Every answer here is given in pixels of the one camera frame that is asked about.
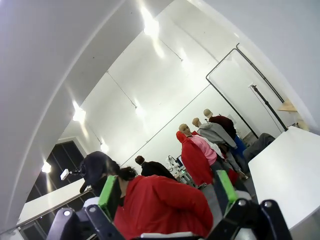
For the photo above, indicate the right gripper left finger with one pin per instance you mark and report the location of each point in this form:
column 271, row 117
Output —
column 110, row 195

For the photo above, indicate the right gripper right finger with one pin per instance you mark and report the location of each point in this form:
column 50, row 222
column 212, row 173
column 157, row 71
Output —
column 225, row 190

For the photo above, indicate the mannequin in red hoodie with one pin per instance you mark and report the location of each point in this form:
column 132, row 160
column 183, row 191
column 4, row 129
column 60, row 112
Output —
column 195, row 160

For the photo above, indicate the blue garment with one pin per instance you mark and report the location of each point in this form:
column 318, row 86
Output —
column 240, row 146

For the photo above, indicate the person with yellow apron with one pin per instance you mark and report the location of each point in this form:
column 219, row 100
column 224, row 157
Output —
column 155, row 168

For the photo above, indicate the person in red jacket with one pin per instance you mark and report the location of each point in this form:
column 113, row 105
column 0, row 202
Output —
column 162, row 200

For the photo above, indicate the grey jacket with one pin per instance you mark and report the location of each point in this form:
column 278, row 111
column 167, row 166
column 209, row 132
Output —
column 260, row 143

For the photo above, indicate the black double door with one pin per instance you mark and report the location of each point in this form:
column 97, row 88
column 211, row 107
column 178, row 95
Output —
column 67, row 155

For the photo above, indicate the small white background robot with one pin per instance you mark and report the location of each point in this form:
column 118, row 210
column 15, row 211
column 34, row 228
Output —
column 172, row 162

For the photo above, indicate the white rounded-corner table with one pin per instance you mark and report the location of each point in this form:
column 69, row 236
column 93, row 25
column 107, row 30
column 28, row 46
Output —
column 287, row 170

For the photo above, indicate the black pipe rack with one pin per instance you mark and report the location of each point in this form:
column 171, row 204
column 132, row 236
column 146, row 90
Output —
column 260, row 72

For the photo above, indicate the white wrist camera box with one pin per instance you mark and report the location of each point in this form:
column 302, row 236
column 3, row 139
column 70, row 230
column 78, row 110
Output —
column 64, row 174

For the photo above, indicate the black camera stand pole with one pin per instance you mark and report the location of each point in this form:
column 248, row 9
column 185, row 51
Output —
column 270, row 108

